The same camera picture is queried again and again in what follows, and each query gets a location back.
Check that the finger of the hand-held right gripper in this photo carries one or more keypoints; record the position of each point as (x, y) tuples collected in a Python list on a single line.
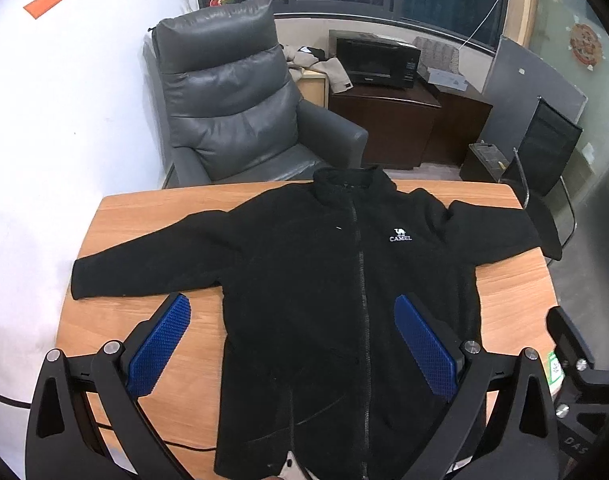
[(567, 332)]

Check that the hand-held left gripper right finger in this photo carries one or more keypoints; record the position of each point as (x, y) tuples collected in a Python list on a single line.
[(424, 345)]

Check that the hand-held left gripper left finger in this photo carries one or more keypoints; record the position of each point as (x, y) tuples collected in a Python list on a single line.
[(159, 345)]

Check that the black fleece jacket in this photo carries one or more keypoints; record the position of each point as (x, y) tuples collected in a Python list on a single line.
[(309, 285)]

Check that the beige clothes pile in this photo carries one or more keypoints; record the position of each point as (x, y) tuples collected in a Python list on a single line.
[(329, 67)]

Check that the green label container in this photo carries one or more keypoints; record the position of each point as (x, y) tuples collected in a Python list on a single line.
[(553, 367)]

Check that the black mesh office chair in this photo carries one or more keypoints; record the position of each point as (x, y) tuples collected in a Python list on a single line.
[(549, 145)]

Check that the dark toolbox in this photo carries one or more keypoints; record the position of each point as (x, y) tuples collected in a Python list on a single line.
[(479, 160)]

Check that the grey board panel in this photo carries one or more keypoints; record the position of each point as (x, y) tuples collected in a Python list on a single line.
[(524, 80)]

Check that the dark wooden cabinet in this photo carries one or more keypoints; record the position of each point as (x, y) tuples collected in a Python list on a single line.
[(384, 125)]

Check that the round pizza sticker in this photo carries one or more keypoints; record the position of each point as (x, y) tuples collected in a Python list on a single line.
[(586, 45)]

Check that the white paper envelope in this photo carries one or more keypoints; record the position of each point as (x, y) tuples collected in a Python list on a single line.
[(447, 79)]

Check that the grey leather armchair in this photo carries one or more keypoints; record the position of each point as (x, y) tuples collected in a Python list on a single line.
[(224, 85)]

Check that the light wooden side cabinet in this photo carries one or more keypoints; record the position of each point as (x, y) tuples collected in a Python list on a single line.
[(314, 91)]

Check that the patterned grey box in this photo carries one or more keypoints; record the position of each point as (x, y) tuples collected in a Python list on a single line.
[(437, 55)]

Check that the black microwave oven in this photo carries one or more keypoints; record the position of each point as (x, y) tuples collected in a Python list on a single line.
[(374, 62)]

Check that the white wall poster orange lettering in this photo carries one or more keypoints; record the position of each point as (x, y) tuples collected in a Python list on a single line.
[(84, 85)]

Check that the light wooden door frame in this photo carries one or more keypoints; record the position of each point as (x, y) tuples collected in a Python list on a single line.
[(522, 5)]

